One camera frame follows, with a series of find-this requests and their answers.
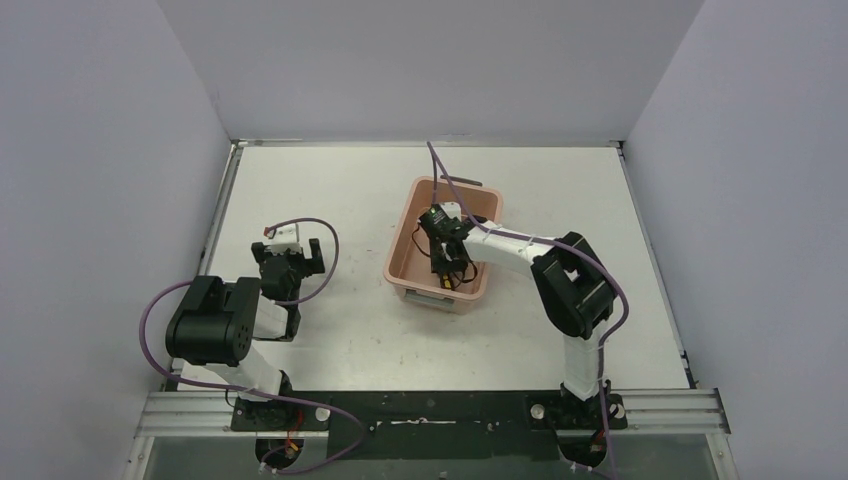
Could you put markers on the pink plastic bin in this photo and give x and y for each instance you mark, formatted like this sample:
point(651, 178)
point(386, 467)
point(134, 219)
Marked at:
point(408, 269)

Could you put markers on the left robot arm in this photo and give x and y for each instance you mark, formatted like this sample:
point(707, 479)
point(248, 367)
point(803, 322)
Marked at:
point(217, 322)

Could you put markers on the aluminium front rail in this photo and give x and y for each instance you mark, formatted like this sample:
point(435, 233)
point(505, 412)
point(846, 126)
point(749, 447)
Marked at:
point(668, 411)

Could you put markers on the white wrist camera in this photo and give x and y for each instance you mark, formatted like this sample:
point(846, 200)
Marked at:
point(452, 209)
point(285, 238)

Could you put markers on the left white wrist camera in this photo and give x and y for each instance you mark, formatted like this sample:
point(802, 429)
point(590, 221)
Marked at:
point(285, 238)

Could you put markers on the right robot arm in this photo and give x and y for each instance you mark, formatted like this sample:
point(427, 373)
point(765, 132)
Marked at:
point(575, 294)

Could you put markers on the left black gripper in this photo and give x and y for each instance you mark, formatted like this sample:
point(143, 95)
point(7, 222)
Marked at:
point(287, 258)

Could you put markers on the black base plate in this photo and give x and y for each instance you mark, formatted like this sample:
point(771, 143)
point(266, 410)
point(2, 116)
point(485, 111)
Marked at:
point(539, 425)

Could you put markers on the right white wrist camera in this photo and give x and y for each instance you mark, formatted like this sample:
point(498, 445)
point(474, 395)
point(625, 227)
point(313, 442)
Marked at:
point(452, 209)

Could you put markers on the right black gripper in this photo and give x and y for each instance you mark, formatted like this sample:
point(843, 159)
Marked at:
point(442, 266)

